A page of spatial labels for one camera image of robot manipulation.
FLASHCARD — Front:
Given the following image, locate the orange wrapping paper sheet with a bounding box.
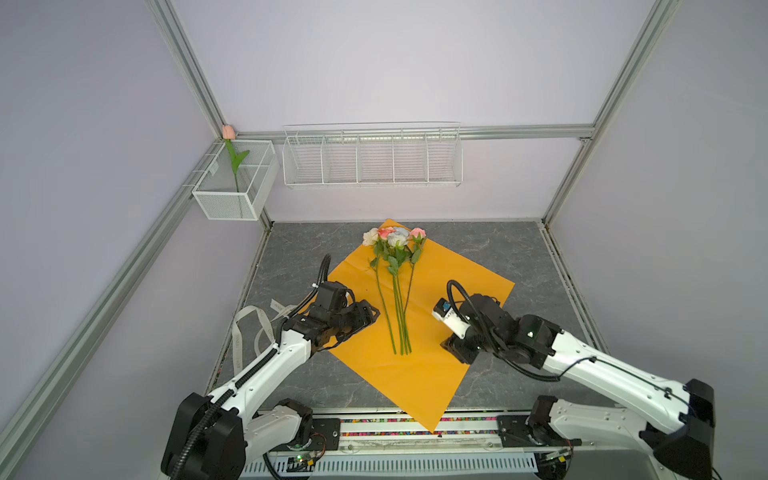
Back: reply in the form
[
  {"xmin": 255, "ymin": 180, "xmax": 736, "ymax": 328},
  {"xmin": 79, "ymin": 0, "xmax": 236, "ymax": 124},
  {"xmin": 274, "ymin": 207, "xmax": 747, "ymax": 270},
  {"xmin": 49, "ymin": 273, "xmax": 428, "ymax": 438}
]
[{"xmin": 330, "ymin": 220, "xmax": 514, "ymax": 428}]

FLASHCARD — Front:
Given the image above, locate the cream rose fake flower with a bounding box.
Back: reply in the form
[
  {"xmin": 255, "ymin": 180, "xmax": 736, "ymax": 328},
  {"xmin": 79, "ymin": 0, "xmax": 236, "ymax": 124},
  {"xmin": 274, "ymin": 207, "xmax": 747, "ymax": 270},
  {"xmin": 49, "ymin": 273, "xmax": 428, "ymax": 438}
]
[{"xmin": 362, "ymin": 228, "xmax": 397, "ymax": 354}]

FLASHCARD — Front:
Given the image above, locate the dark pink rose fake flower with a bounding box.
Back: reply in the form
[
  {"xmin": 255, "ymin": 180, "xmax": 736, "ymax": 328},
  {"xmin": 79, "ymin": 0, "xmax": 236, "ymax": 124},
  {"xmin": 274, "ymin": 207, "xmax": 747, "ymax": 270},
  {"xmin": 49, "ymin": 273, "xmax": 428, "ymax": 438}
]
[{"xmin": 376, "ymin": 226, "xmax": 404, "ymax": 355}]

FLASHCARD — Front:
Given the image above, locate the white rose fake flower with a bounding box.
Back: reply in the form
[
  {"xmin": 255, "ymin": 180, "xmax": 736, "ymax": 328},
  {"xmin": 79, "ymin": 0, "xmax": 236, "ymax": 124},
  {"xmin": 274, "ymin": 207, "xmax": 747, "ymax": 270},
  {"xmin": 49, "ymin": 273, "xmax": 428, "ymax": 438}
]
[{"xmin": 386, "ymin": 229, "xmax": 411, "ymax": 355}]

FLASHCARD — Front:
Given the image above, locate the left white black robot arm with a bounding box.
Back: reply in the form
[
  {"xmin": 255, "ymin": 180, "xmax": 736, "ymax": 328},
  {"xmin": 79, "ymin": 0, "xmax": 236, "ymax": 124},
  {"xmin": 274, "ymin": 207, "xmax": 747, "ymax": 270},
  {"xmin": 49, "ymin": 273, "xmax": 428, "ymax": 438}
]
[{"xmin": 160, "ymin": 300, "xmax": 380, "ymax": 479}]

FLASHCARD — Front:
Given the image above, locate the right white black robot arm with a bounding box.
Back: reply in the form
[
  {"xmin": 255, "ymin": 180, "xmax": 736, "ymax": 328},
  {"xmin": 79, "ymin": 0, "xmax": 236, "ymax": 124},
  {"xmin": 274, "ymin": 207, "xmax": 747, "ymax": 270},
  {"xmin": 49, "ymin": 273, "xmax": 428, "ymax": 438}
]
[{"xmin": 432, "ymin": 294, "xmax": 717, "ymax": 479}]

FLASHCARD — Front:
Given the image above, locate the pink tulip fake flower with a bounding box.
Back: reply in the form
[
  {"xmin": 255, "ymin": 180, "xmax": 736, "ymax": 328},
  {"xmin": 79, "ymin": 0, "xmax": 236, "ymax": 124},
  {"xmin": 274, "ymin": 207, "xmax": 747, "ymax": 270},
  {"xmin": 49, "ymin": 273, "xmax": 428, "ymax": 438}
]
[{"xmin": 222, "ymin": 125, "xmax": 250, "ymax": 192}]

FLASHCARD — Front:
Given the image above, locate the white ribbon strip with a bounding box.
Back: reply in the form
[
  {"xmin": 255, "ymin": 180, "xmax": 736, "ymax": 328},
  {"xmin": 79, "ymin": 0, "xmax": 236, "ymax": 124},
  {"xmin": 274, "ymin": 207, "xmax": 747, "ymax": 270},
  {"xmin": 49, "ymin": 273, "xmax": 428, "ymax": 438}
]
[{"xmin": 230, "ymin": 299, "xmax": 294, "ymax": 375}]

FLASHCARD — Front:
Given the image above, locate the white mesh corner basket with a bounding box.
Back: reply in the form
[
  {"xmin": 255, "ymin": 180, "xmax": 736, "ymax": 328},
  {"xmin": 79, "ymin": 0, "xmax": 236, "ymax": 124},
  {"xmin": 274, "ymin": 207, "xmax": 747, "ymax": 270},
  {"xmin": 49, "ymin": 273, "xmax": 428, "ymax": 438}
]
[{"xmin": 192, "ymin": 140, "xmax": 279, "ymax": 221}]

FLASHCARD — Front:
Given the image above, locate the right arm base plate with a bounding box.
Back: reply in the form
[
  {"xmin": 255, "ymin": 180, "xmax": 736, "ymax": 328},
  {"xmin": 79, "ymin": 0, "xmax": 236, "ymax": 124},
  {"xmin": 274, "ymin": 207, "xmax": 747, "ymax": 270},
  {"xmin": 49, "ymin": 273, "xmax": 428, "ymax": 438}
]
[{"xmin": 496, "ymin": 414, "xmax": 583, "ymax": 448}]

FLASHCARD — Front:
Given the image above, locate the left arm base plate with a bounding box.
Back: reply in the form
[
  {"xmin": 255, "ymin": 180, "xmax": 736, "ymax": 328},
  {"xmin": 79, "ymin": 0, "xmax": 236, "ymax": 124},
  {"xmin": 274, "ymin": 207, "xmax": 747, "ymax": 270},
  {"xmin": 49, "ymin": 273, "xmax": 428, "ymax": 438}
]
[{"xmin": 274, "ymin": 417, "xmax": 341, "ymax": 451}]

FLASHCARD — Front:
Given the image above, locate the aluminium front rail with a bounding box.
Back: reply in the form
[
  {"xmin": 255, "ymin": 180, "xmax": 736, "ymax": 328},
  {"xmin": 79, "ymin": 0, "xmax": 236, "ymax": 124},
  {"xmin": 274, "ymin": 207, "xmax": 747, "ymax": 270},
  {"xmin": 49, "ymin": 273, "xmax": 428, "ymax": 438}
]
[{"xmin": 227, "ymin": 409, "xmax": 673, "ymax": 458}]

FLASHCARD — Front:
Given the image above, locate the white wire wall basket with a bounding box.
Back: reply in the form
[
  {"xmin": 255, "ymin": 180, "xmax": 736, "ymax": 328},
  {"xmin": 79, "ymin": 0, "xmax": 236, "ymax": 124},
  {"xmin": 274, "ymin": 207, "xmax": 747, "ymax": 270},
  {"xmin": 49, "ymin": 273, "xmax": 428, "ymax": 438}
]
[{"xmin": 282, "ymin": 122, "xmax": 464, "ymax": 188}]

